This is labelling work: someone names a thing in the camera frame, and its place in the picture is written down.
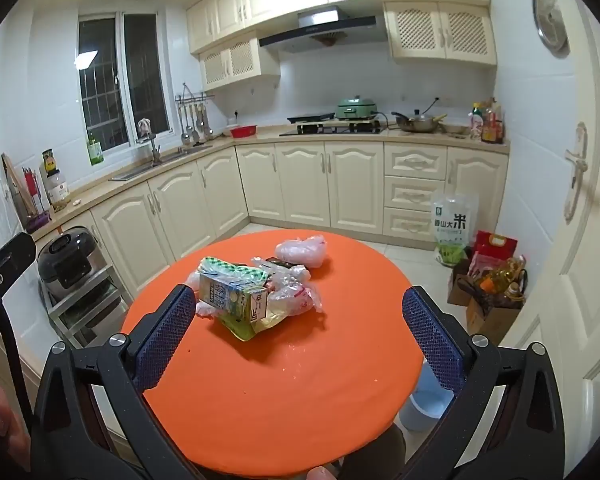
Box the cream lattice door cabinet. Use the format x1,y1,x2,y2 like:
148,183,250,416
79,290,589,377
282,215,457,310
382,1,498,66
198,35,282,93

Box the steel kitchen sink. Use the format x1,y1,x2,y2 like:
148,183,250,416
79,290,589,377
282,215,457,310
162,144,213,158

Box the black griddle pan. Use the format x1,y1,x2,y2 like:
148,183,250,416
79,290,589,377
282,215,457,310
286,112,337,125

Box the green white drink carton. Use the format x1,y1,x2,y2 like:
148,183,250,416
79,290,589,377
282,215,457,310
197,270,271,326

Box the metal sink faucet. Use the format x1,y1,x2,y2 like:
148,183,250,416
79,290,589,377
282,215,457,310
136,132,163,167

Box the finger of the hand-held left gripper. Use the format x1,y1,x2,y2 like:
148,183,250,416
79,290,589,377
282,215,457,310
0,232,37,287

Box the pink white plastic bag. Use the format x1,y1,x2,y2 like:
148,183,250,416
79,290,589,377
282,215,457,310
275,234,329,268

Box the metal utensil rack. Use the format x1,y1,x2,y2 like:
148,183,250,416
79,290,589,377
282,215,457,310
175,82,216,106

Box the cream lower kitchen cabinets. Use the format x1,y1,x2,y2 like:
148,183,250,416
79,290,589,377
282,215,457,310
30,130,511,311

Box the silver black rice cooker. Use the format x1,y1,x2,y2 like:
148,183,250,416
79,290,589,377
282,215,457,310
36,225,106,303

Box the metal storage rack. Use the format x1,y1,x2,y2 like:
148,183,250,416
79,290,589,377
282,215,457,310
42,265,131,348

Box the kitchen window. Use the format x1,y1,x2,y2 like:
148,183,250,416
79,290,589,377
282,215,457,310
77,10,173,151

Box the red gift bag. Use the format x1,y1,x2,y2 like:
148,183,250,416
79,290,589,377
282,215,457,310
472,231,518,273

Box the round silver wall clock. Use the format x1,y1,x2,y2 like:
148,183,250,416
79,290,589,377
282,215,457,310
532,0,568,53

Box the clear plastic bag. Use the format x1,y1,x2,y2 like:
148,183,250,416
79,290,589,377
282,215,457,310
265,265,326,318

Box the green electric cooker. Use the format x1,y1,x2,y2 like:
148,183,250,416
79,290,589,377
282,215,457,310
336,96,379,122

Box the orange round table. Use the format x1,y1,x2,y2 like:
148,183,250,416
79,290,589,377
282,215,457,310
120,230,426,466

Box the white rice bag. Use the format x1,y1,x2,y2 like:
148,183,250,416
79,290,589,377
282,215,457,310
431,194,480,266

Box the wooden cutting board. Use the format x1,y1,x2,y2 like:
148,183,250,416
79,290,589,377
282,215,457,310
0,153,31,231

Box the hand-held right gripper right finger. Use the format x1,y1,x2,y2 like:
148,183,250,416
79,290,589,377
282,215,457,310
401,285,566,480

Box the row of hanging utensils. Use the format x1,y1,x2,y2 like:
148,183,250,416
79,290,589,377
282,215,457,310
179,102,215,146

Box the black range hood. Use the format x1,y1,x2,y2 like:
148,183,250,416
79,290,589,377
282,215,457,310
258,6,388,53

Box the brown cardboard box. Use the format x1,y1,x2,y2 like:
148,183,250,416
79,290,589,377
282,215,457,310
466,295,523,346
447,260,473,307

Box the white panel door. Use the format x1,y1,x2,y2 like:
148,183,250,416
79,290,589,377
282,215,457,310
497,0,600,480

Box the brown bottle yellow cap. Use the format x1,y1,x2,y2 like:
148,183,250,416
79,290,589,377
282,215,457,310
502,282,526,306

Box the purple knife holder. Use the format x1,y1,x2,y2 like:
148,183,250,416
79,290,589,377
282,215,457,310
22,165,52,231

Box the metal door handle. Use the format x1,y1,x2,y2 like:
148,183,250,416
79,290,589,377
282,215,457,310
562,121,590,223

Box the light blue trash bin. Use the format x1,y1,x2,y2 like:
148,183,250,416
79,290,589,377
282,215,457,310
400,357,468,433

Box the yellow cooking oil bottle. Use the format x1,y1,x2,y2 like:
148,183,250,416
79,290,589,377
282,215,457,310
480,257,528,296

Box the clear food jar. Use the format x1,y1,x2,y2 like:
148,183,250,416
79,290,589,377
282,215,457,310
46,169,71,211

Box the cream cabinet drawer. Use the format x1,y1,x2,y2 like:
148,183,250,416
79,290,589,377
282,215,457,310
383,176,447,212
384,142,448,181
382,206,443,237

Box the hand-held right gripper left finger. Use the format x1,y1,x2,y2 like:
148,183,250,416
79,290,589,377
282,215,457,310
30,284,201,480

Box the metal wok with lid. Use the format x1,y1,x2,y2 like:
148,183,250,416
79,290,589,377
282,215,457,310
391,109,448,134

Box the black gas stove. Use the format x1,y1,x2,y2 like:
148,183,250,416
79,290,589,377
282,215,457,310
279,121,387,137

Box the cluster of seasoning bottles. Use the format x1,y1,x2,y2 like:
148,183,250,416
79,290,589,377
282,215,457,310
469,97,506,145

